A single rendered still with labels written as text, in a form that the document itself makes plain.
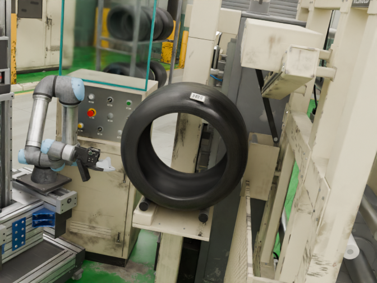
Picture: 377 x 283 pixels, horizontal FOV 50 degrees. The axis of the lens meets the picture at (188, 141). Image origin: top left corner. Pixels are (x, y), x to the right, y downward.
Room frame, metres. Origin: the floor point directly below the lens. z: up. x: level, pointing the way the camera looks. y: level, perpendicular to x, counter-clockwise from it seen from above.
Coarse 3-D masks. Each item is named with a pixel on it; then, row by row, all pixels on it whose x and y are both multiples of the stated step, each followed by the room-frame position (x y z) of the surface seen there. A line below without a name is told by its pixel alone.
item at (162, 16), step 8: (160, 8) 6.47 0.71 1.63; (160, 16) 6.32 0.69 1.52; (168, 16) 6.41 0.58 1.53; (160, 24) 6.06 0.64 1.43; (168, 24) 6.34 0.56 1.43; (176, 24) 6.60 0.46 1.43; (160, 32) 6.11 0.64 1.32; (168, 32) 6.38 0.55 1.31; (176, 32) 6.59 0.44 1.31; (160, 40) 6.41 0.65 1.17; (168, 40) 6.64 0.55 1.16; (176, 40) 6.59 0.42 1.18; (176, 48) 6.63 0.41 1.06; (152, 64) 6.36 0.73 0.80; (160, 64) 6.51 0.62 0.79; (152, 72) 6.10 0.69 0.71; (160, 72) 6.33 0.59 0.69; (160, 80) 6.31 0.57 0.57; (168, 80) 6.60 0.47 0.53
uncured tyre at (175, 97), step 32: (160, 96) 1.70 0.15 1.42; (224, 96) 1.85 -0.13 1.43; (128, 128) 1.69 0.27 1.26; (224, 128) 1.64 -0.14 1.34; (128, 160) 1.67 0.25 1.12; (160, 160) 1.96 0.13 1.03; (224, 160) 1.91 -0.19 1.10; (160, 192) 1.67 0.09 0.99; (192, 192) 1.87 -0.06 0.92; (224, 192) 1.64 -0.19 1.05
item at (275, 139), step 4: (256, 72) 1.95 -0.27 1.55; (260, 72) 1.95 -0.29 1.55; (260, 76) 1.95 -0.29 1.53; (260, 80) 1.94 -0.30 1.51; (260, 84) 1.94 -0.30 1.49; (260, 88) 1.94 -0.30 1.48; (264, 100) 1.94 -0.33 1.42; (268, 100) 1.94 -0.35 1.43; (264, 104) 1.94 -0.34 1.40; (268, 104) 1.94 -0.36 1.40; (268, 108) 1.94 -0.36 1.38; (268, 112) 1.94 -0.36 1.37; (268, 116) 1.94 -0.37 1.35; (272, 116) 1.94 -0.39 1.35; (268, 120) 1.94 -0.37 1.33; (272, 120) 1.94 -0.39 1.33; (272, 124) 1.94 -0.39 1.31; (272, 128) 1.94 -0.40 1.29; (272, 132) 1.94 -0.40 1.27; (276, 132) 1.94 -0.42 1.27; (272, 136) 1.94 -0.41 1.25; (276, 136) 1.93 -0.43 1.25; (276, 140) 1.93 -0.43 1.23
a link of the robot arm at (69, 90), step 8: (56, 80) 2.05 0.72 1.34; (64, 80) 2.06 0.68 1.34; (72, 80) 2.07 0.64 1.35; (80, 80) 2.10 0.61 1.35; (56, 88) 2.04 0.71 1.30; (64, 88) 2.04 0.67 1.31; (72, 88) 2.05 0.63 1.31; (80, 88) 2.06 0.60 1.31; (56, 96) 2.05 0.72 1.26; (64, 96) 2.05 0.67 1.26; (72, 96) 2.05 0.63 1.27; (80, 96) 2.06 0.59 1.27; (64, 104) 2.06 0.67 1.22; (72, 104) 2.07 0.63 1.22; (64, 112) 2.09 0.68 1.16; (72, 112) 2.09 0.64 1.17; (64, 120) 2.10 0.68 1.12; (72, 120) 2.10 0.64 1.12; (64, 128) 2.10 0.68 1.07; (72, 128) 2.11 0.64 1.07; (64, 136) 2.11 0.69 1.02; (72, 136) 2.12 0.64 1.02; (72, 144) 2.13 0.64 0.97
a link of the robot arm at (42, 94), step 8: (40, 80) 2.07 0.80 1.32; (48, 80) 2.05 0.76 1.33; (40, 88) 2.02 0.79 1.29; (48, 88) 2.03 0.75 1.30; (40, 96) 2.00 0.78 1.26; (48, 96) 2.02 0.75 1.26; (40, 104) 1.99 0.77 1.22; (48, 104) 2.03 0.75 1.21; (32, 112) 1.97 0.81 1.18; (40, 112) 1.96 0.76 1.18; (32, 120) 1.94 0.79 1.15; (40, 120) 1.95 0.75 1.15; (32, 128) 1.91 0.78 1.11; (40, 128) 1.93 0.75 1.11; (32, 136) 1.88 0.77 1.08; (40, 136) 1.91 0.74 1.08; (32, 144) 1.86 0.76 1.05; (40, 144) 1.90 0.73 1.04; (24, 152) 1.84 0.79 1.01; (32, 152) 1.84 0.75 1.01; (40, 152) 1.86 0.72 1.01; (24, 160) 1.82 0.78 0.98; (32, 160) 1.83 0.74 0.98
